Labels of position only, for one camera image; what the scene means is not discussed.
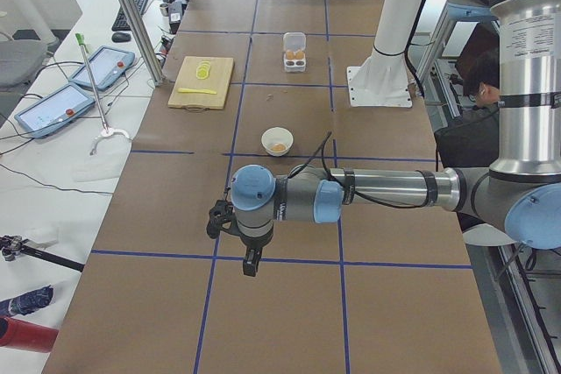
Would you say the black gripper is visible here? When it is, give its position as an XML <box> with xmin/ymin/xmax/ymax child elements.
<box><xmin>240</xmin><ymin>233</ymin><xmax>271</xmax><ymax>277</ymax></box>

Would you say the clear plastic egg box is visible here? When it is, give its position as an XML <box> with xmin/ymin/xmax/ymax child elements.
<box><xmin>282</xmin><ymin>32</ymin><xmax>307</xmax><ymax>73</ymax></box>

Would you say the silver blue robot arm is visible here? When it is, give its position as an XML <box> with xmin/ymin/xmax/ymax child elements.
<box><xmin>207</xmin><ymin>0</ymin><xmax>560</xmax><ymax>276</ymax></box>

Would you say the white ceramic bowl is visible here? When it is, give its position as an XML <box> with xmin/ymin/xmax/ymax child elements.
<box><xmin>261</xmin><ymin>127</ymin><xmax>294</xmax><ymax>157</ymax></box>

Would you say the yellow plastic knife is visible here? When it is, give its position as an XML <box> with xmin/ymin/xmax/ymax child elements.
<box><xmin>177</xmin><ymin>88</ymin><xmax>217</xmax><ymax>95</ymax></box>

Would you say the bamboo cutting board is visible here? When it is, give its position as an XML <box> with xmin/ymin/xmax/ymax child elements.
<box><xmin>167</xmin><ymin>56</ymin><xmax>234</xmax><ymax>110</ymax></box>

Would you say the folded dark blue umbrella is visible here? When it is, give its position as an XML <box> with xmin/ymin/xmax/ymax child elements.
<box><xmin>1</xmin><ymin>286</ymin><xmax>53</xmax><ymax>317</ymax></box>

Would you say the white chair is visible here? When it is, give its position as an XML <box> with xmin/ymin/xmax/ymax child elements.
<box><xmin>463</xmin><ymin>223</ymin><xmax>517</xmax><ymax>247</ymax></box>

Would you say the red cylinder bottle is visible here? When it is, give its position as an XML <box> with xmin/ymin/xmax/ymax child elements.
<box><xmin>1</xmin><ymin>317</ymin><xmax>59</xmax><ymax>353</ymax></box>

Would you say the blue teach pendant tablet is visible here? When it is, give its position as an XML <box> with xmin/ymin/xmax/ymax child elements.
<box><xmin>68</xmin><ymin>46</ymin><xmax>135</xmax><ymax>91</ymax></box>
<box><xmin>15</xmin><ymin>83</ymin><xmax>95</xmax><ymax>138</ymax></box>

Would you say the seated person in black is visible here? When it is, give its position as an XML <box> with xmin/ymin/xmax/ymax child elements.
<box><xmin>433</xmin><ymin>46</ymin><xmax>503</xmax><ymax>230</ymax></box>

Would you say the black computer mouse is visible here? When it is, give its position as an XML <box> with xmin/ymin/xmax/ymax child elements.
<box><xmin>111</xmin><ymin>32</ymin><xmax>131</xmax><ymax>43</ymax></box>

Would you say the metal reacher grabber stick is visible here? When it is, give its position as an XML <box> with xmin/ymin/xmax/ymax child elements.
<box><xmin>75</xmin><ymin>32</ymin><xmax>131</xmax><ymax>156</ymax></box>

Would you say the black keyboard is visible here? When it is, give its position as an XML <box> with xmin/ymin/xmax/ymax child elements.
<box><xmin>110</xmin><ymin>0</ymin><xmax>152</xmax><ymax>32</ymax></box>

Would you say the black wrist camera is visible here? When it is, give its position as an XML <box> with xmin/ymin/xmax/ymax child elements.
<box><xmin>206</xmin><ymin>199</ymin><xmax>239</xmax><ymax>239</ymax></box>

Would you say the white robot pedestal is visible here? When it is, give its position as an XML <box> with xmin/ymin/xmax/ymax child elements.
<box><xmin>347</xmin><ymin>0</ymin><xmax>422</xmax><ymax>108</ymax></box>

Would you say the black tripod handle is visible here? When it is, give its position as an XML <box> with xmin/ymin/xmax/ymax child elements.
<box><xmin>1</xmin><ymin>236</ymin><xmax>84</xmax><ymax>272</ymax></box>

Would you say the aluminium frame post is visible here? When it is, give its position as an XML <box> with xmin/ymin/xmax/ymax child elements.
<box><xmin>118</xmin><ymin>0</ymin><xmax>164</xmax><ymax>87</ymax></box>

